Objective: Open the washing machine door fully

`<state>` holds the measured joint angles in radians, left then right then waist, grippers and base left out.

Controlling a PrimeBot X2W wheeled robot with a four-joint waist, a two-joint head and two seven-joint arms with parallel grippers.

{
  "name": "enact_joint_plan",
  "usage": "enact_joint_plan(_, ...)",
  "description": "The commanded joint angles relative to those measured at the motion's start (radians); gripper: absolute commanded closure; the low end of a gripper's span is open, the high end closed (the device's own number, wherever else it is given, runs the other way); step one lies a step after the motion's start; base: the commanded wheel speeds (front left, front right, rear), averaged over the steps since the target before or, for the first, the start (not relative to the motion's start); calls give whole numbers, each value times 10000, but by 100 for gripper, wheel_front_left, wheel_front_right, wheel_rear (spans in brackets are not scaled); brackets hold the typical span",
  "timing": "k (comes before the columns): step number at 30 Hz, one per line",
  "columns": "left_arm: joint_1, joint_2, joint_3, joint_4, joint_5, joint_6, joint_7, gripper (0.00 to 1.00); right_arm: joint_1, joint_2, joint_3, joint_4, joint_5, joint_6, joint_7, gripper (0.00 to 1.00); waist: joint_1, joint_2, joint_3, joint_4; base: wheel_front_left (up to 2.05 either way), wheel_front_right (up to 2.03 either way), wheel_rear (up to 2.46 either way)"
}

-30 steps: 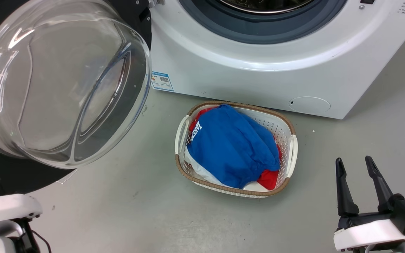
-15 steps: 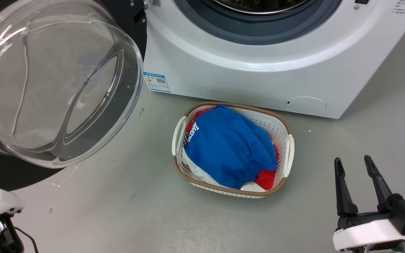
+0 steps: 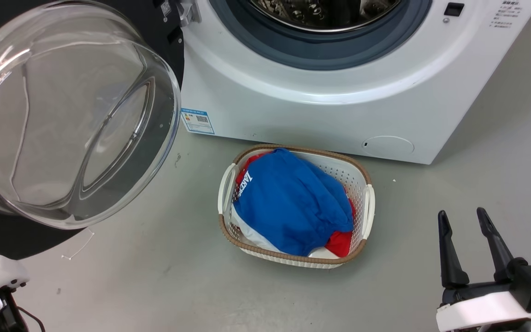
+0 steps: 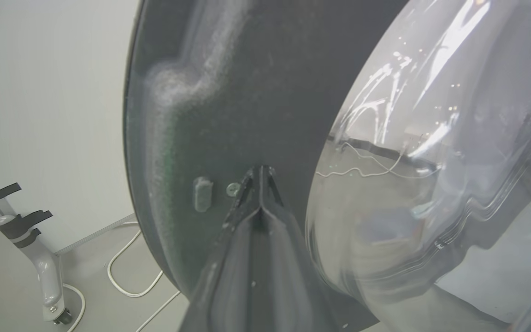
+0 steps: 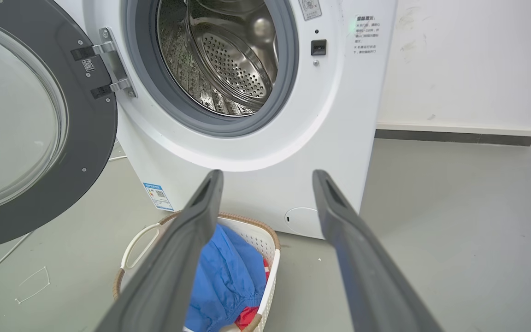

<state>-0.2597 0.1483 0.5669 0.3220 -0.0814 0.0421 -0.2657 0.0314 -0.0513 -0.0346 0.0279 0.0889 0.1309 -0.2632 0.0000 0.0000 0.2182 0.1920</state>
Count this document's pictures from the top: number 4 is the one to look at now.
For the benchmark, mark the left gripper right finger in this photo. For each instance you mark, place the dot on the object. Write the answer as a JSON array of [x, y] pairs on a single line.
[[288, 286]]

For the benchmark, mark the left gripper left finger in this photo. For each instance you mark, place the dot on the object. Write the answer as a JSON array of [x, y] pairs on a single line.
[[233, 276]]

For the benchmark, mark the round black glass washer door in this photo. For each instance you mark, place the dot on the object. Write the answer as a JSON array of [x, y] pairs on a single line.
[[247, 92]]

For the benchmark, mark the small black foot pad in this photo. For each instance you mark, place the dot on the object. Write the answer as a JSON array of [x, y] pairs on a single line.
[[63, 317]]

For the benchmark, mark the grey metal stand leg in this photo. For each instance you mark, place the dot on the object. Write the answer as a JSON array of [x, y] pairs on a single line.
[[46, 272]]

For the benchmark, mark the black tape strip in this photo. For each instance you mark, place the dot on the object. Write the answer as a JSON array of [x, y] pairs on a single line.
[[28, 238], [0, 193], [28, 221]]

